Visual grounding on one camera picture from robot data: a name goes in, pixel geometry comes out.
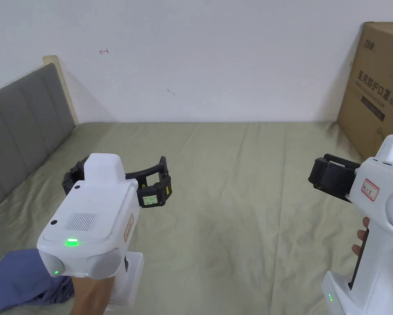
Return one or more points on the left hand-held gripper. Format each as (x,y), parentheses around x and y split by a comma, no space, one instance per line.
(91,210)

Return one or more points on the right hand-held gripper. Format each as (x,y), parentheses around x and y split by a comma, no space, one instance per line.
(383,229)

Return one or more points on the person's right hand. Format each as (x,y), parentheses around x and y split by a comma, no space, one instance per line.
(360,247)

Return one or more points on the person's left hand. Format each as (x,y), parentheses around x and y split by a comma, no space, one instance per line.
(91,295)

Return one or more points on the grey padded headboard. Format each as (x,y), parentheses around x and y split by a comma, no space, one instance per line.
(19,131)

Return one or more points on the bed with pale green sheet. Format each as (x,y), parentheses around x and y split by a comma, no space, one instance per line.
(232,197)

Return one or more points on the blue garment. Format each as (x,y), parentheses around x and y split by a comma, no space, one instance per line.
(16,279)

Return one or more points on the brown cardboard carton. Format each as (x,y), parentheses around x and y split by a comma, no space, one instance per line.
(373,82)

